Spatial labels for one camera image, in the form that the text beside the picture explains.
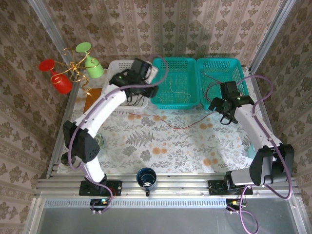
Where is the grey metal panel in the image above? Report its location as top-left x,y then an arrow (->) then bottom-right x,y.
23,197 -> 308,234

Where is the green plastic wine glass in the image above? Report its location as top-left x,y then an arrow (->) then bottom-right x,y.
75,41 -> 104,79

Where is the dark blue mug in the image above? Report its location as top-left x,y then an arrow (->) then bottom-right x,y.
136,167 -> 158,197

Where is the grey slotted cable duct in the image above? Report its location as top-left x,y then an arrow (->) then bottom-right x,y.
43,197 -> 229,208

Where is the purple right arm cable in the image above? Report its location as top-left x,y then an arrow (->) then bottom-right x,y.
228,74 -> 293,234

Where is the red plastic wine glass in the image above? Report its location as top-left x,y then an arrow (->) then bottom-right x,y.
39,58 -> 73,95

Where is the small black circuit board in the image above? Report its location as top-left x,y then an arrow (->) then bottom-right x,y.
225,198 -> 247,212
90,198 -> 111,212

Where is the aluminium side rail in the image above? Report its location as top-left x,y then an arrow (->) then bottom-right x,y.
251,70 -> 288,176
45,82 -> 81,178

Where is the aluminium frame rail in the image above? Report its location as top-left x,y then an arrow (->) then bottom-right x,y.
34,174 -> 299,198

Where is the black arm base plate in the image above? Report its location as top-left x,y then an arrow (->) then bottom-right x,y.
208,179 -> 254,195
79,179 -> 122,196

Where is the small dark cup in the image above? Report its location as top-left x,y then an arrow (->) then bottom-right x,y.
60,152 -> 77,168

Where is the pale teal cup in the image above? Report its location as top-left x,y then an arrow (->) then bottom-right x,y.
246,143 -> 257,157

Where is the white plastic basket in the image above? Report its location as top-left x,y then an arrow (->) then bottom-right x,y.
99,59 -> 154,115

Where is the aluminium frame post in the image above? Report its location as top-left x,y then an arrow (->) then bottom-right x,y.
27,0 -> 74,64
248,0 -> 294,73

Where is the orange wooden board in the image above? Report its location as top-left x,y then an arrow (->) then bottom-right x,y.
83,87 -> 103,113

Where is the gold wire glass rack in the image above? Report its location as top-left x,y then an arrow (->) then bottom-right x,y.
50,47 -> 102,97

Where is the floral tablecloth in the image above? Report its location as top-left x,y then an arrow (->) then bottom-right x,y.
57,68 -> 273,175

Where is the teal plastic basket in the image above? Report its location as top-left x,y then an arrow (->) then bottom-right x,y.
196,57 -> 252,110
150,57 -> 201,110

